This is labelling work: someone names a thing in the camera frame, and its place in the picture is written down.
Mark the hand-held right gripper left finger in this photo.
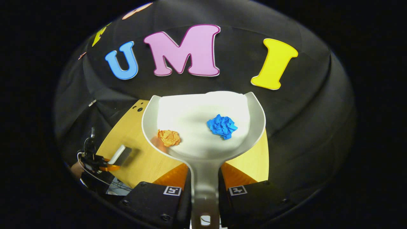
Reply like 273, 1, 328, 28
119, 163, 192, 229

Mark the blue paper trash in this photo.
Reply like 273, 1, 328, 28
207, 114, 238, 140

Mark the orange paper trash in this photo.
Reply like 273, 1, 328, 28
158, 129, 181, 147

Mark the black backdrop cloth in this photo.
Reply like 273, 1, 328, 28
54, 0, 356, 207

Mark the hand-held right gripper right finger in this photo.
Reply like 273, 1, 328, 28
219, 162, 291, 229

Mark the white dustpan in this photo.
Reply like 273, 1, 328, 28
141, 91, 266, 229

